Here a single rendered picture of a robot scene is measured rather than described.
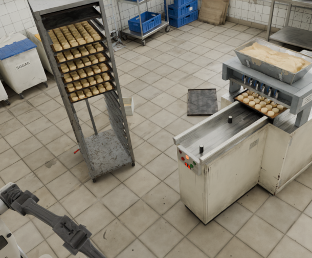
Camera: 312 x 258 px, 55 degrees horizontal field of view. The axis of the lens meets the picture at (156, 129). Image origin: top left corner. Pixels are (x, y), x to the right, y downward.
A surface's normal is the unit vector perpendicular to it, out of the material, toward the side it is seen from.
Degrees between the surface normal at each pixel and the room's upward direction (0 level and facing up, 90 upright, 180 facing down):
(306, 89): 0
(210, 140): 0
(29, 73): 92
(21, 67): 92
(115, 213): 0
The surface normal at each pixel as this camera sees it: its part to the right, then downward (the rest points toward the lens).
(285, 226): -0.10, -0.76
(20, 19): 0.68, 0.42
